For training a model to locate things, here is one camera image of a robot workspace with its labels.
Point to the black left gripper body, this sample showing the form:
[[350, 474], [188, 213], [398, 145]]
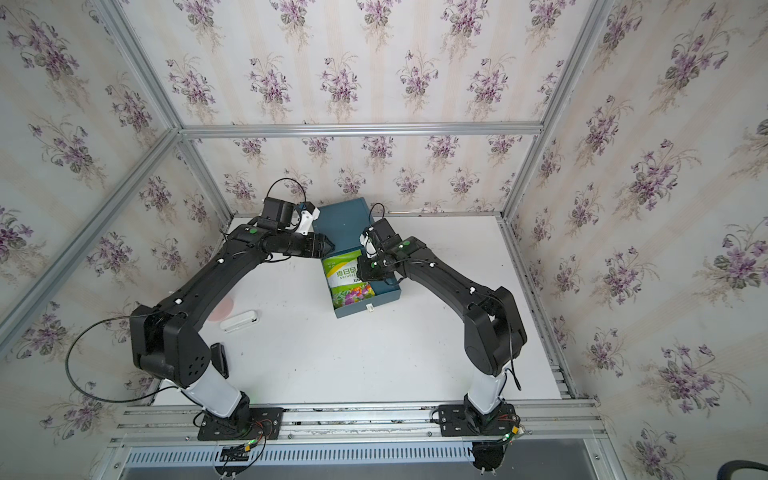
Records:
[[303, 246]]

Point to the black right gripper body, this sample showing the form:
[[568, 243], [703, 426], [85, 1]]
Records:
[[371, 268]]

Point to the teal top drawer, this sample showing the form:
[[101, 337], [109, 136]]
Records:
[[384, 293]]

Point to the green seed bag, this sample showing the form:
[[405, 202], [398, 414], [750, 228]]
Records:
[[345, 287]]

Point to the teal drawer cabinet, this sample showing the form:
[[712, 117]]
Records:
[[343, 224]]

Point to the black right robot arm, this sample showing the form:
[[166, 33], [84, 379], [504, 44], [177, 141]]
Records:
[[494, 333]]

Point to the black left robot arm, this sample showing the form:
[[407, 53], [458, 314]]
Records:
[[165, 338]]

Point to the pink round sticker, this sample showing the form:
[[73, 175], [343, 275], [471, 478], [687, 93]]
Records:
[[222, 310]]

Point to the white marker pen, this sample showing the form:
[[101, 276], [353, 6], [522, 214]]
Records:
[[239, 321]]

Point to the black stapler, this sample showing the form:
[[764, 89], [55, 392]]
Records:
[[219, 360]]

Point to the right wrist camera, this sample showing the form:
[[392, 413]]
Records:
[[368, 247]]

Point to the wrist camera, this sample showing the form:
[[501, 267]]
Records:
[[368, 247], [308, 213]]

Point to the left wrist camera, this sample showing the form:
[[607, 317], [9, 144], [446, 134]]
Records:
[[308, 213]]

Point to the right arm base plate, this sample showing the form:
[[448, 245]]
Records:
[[459, 420]]

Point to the aluminium mounting rail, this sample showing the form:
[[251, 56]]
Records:
[[565, 436]]

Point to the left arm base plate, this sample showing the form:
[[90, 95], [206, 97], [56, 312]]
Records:
[[258, 422]]

